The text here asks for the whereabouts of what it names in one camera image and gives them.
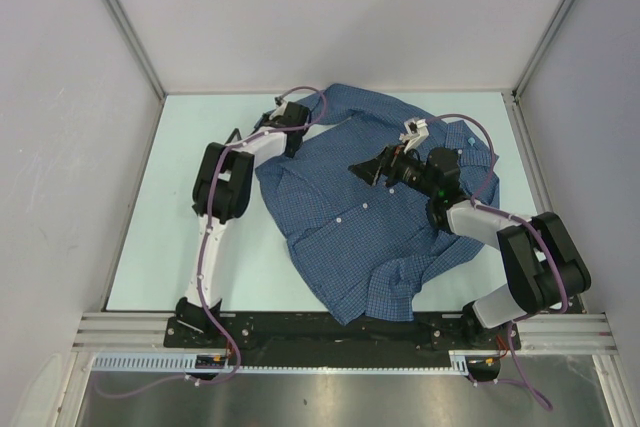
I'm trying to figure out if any black open box upper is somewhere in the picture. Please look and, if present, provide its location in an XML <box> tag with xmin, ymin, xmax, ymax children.
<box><xmin>226</xmin><ymin>128</ymin><xmax>242</xmax><ymax>144</ymax></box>

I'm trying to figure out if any aluminium front rail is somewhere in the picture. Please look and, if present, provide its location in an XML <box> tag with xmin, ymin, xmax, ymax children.
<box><xmin>72</xmin><ymin>313</ymin><xmax>618</xmax><ymax>355</ymax></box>

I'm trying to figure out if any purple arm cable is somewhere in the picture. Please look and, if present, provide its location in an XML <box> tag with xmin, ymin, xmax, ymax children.
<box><xmin>94</xmin><ymin>84</ymin><xmax>330</xmax><ymax>398</ymax></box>
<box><xmin>424</xmin><ymin>112</ymin><xmax>571</xmax><ymax>413</ymax></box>

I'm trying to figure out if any blue checked shirt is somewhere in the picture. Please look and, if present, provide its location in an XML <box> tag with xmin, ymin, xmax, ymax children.
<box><xmin>256</xmin><ymin>84</ymin><xmax>482</xmax><ymax>324</ymax></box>

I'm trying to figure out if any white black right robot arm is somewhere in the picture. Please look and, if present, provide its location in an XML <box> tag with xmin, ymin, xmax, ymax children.
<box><xmin>349</xmin><ymin>144</ymin><xmax>592</xmax><ymax>348</ymax></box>

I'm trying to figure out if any left aluminium frame post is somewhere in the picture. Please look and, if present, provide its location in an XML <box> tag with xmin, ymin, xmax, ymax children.
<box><xmin>101</xmin><ymin>0</ymin><xmax>167</xmax><ymax>101</ymax></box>

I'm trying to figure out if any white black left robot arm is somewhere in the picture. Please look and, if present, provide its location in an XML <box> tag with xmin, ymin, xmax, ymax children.
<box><xmin>175</xmin><ymin>98</ymin><xmax>311</xmax><ymax>347</ymax></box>

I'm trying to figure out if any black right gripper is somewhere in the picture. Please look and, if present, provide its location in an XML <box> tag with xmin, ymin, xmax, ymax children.
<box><xmin>348</xmin><ymin>140</ymin><xmax>437</xmax><ymax>199</ymax></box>

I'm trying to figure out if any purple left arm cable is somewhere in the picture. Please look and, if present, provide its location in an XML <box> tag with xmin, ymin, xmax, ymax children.
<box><xmin>94</xmin><ymin>84</ymin><xmax>330</xmax><ymax>398</ymax></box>

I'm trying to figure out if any white slotted cable duct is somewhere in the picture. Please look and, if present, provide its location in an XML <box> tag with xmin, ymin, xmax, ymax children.
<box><xmin>92</xmin><ymin>350</ymin><xmax>502</xmax><ymax>377</ymax></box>

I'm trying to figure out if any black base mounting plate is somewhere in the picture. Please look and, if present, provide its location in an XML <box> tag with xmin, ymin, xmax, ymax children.
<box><xmin>163</xmin><ymin>310</ymin><xmax>522</xmax><ymax>369</ymax></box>

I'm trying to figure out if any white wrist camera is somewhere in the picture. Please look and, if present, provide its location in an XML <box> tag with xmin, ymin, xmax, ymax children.
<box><xmin>269</xmin><ymin>96</ymin><xmax>288</xmax><ymax>121</ymax></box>
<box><xmin>399</xmin><ymin>118</ymin><xmax>429</xmax><ymax>153</ymax></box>

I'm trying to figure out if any aluminium frame post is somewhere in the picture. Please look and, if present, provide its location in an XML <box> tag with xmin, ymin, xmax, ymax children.
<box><xmin>511</xmin><ymin>0</ymin><xmax>578</xmax><ymax>102</ymax></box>
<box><xmin>101</xmin><ymin>0</ymin><xmax>167</xmax><ymax>101</ymax></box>

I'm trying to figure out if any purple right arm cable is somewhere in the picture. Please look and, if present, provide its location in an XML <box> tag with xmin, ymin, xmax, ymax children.
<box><xmin>424</xmin><ymin>112</ymin><xmax>571</xmax><ymax>413</ymax></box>

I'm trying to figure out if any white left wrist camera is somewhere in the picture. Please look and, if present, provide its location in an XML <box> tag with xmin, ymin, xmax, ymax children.
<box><xmin>269</xmin><ymin>96</ymin><xmax>288</xmax><ymax>121</ymax></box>

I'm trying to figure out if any right aluminium frame post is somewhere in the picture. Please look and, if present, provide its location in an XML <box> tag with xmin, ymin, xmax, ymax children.
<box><xmin>511</xmin><ymin>0</ymin><xmax>578</xmax><ymax>102</ymax></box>

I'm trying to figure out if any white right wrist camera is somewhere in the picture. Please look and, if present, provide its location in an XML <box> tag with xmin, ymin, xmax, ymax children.
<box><xmin>399</xmin><ymin>118</ymin><xmax>429</xmax><ymax>153</ymax></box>

